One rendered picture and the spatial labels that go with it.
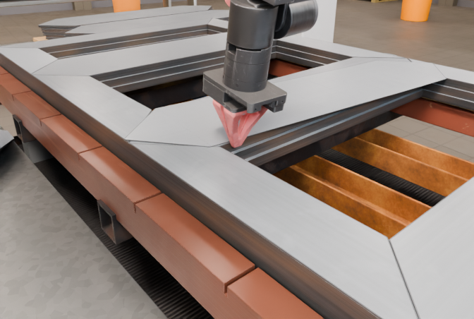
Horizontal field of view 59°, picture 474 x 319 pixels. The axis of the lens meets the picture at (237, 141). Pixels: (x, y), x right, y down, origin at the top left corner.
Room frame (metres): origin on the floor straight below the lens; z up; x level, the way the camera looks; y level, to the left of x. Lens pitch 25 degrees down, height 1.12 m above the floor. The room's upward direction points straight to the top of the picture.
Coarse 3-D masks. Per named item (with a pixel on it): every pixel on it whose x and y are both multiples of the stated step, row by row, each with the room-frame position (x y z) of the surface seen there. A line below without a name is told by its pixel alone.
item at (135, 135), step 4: (136, 128) 0.59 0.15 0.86; (132, 132) 0.57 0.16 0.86; (136, 132) 0.57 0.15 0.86; (140, 132) 0.57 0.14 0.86; (128, 136) 0.56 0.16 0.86; (132, 136) 0.56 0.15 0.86; (136, 136) 0.56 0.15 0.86; (140, 136) 0.56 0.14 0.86; (144, 136) 0.56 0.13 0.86; (136, 140) 0.54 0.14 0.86; (140, 140) 0.54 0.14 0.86; (144, 140) 0.54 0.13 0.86; (148, 140) 0.54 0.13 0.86
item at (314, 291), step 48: (48, 48) 1.14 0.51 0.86; (96, 48) 1.22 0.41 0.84; (288, 48) 1.19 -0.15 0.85; (48, 96) 0.81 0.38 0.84; (432, 96) 0.85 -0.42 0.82; (288, 144) 0.60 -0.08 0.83; (192, 192) 0.42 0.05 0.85; (240, 240) 0.36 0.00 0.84; (288, 288) 0.30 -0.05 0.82; (336, 288) 0.26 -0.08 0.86
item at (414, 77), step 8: (360, 64) 0.96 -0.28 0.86; (368, 64) 0.96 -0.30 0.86; (376, 64) 0.95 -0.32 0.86; (384, 64) 0.95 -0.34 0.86; (376, 72) 0.89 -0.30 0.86; (384, 72) 0.89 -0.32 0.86; (392, 72) 0.89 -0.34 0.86; (400, 72) 0.89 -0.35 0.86; (408, 72) 0.89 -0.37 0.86; (416, 72) 0.89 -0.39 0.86; (408, 80) 0.83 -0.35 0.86; (416, 80) 0.83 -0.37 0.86; (424, 80) 0.83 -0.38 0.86; (432, 80) 0.83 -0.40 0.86; (440, 80) 0.83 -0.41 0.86
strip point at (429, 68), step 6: (402, 66) 0.94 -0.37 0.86; (408, 66) 0.94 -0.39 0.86; (414, 66) 0.94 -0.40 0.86; (420, 66) 0.94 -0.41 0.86; (426, 66) 0.94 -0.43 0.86; (432, 66) 0.93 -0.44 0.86; (420, 72) 0.89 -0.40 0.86; (426, 72) 0.89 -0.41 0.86; (432, 72) 0.89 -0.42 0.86; (438, 72) 0.89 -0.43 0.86
